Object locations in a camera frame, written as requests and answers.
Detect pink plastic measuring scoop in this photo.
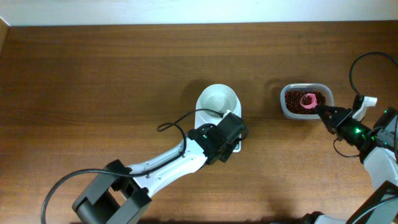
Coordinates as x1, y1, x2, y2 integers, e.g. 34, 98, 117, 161
300, 93, 318, 110

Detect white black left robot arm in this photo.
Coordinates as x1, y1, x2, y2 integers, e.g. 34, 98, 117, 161
72, 112, 248, 223

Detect white round bowl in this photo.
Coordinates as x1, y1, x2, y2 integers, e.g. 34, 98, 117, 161
196, 84, 242, 116

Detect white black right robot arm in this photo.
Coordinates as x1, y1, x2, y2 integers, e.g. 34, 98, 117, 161
299, 106, 397, 224

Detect red beans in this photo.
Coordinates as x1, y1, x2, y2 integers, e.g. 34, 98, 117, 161
284, 91, 326, 114

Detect clear plastic bean container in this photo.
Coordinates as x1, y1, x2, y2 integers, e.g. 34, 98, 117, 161
280, 83, 335, 119

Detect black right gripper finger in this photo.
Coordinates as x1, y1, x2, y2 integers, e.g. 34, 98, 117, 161
315, 105, 353, 118
317, 110, 336, 134

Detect white digital kitchen scale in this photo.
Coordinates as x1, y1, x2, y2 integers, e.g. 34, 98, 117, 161
194, 93, 243, 153

